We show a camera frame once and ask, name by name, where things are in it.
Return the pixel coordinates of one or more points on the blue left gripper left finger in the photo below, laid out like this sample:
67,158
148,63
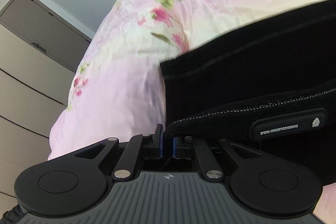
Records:
139,148

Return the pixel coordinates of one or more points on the beige wardrobe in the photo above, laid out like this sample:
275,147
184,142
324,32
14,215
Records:
40,52

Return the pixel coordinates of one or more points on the black pants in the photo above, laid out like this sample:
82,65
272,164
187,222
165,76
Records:
277,66

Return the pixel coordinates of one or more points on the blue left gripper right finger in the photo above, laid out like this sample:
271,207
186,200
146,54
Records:
199,157

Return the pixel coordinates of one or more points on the pink floral bed quilt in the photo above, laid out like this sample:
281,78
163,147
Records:
118,89

